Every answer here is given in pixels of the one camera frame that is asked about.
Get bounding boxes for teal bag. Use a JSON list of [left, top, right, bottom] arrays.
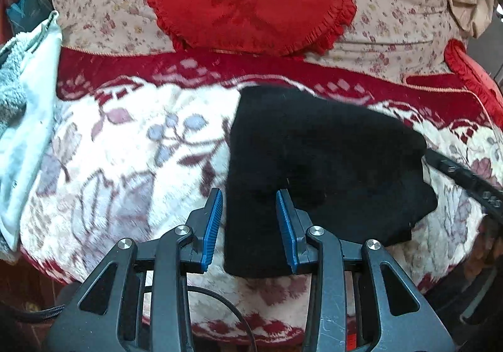
[[6, 0, 53, 28]]

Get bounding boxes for black pants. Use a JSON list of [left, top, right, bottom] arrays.
[[223, 85, 439, 279]]

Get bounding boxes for black cable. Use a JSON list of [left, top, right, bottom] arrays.
[[185, 286, 260, 352]]

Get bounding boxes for light grey fluffy towel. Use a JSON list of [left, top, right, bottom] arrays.
[[0, 32, 30, 136]]

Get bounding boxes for small red frilled pillow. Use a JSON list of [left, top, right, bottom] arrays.
[[444, 39, 503, 117]]

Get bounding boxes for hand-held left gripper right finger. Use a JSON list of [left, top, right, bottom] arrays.
[[275, 190, 456, 352]]

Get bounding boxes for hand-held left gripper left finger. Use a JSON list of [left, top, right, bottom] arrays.
[[43, 188, 224, 352]]

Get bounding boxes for red and white floral blanket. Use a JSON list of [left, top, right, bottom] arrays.
[[18, 47, 503, 345]]

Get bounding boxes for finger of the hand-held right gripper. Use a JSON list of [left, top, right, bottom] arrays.
[[422, 150, 503, 221]]

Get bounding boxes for pink floral duvet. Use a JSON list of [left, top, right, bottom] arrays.
[[51, 0, 472, 85]]

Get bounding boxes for black braided strap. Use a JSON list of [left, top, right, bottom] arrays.
[[0, 305, 65, 324]]

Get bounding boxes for white cloth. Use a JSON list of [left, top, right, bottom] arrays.
[[0, 11, 64, 252]]

